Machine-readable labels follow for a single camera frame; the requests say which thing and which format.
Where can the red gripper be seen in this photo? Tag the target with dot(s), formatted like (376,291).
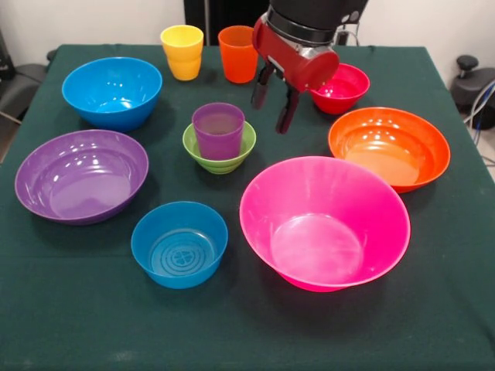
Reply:
(301,65)

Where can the pink plastic bowl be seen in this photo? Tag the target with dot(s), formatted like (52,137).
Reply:
(321,232)

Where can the purple plastic bowl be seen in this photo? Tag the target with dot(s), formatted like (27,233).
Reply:
(77,181)

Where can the large blue plastic bowl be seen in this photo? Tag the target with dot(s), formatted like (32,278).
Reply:
(112,100)

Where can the small blue plastic bowl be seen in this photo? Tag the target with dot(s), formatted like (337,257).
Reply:
(178,251)

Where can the orange plastic cup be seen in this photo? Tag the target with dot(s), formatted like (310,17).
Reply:
(237,54)

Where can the green plastic bowl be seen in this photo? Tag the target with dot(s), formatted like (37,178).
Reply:
(224,166)

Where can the orange plastic bowl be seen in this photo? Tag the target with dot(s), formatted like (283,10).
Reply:
(386,150)

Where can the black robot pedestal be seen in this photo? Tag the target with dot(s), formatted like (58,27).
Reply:
(228,13)

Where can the purple plastic cup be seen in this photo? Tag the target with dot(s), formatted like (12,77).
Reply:
(218,143)

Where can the black chair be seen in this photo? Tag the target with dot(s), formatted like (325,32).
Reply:
(19,85)

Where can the red plastic bowl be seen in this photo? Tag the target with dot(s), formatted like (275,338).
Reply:
(344,96)

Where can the dark green tablecloth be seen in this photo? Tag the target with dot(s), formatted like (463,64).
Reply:
(247,328)

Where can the yellow plastic cup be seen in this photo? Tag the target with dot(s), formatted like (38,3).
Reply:
(181,58)

